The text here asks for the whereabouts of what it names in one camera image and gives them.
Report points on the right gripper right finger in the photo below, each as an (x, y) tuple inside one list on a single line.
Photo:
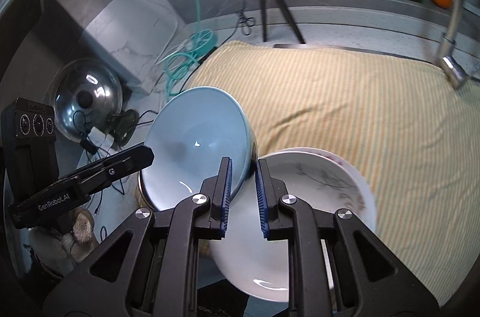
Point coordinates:
[(337, 265)]

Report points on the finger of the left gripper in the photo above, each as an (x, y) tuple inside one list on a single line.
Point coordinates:
[(99, 175)]

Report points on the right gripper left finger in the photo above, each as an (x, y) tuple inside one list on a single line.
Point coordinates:
[(148, 266)]

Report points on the grey leaf white plate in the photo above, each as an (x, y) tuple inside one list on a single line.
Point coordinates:
[(259, 267)]

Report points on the light blue ceramic bowl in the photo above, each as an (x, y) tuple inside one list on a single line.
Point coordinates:
[(190, 136)]

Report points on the stainless steel bowl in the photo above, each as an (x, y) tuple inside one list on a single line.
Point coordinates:
[(146, 192)]

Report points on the pink flower white plate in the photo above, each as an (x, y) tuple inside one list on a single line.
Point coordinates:
[(370, 217)]

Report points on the chrome kitchen faucet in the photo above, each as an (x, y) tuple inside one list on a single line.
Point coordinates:
[(456, 75)]

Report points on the grey gloved left hand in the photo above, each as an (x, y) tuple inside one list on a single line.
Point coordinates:
[(77, 244)]

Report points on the steel pot lid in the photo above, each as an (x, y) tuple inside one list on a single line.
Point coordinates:
[(85, 94)]

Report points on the striped yellow towel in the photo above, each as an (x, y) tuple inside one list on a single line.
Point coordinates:
[(397, 121)]

